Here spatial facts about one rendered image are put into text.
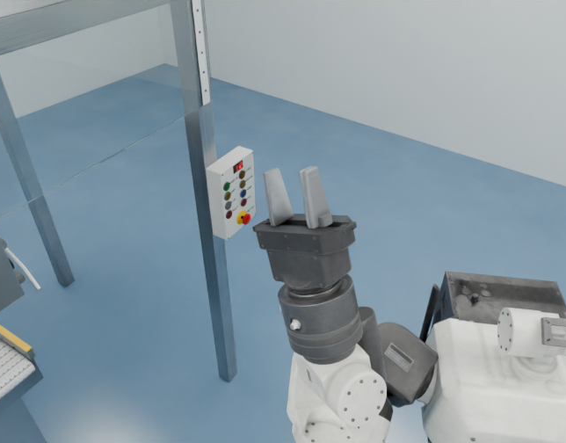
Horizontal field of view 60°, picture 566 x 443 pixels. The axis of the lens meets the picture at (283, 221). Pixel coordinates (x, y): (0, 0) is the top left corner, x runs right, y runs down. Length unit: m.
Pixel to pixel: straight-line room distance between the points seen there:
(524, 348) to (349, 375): 0.28
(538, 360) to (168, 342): 1.90
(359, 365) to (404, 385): 0.22
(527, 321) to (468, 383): 0.13
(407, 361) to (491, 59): 3.10
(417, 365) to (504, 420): 0.14
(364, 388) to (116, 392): 1.85
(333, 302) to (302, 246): 0.07
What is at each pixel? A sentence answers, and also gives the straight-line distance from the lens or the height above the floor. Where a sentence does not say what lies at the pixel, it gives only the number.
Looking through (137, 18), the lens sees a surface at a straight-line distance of 1.20.
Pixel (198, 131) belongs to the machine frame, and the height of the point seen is 1.22.
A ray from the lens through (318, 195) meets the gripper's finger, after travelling 0.51.
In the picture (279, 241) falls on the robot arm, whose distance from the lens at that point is 0.53.
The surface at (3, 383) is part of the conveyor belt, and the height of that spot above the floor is 0.82.
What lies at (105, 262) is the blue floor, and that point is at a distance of 2.96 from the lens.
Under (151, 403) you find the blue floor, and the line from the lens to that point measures 2.27.
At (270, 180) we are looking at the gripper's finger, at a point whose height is 1.58.
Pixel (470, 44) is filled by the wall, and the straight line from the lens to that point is 3.74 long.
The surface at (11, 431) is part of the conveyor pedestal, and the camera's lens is 1.74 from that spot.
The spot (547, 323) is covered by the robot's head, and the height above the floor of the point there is 1.37.
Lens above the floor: 1.87
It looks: 38 degrees down
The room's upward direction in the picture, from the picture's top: straight up
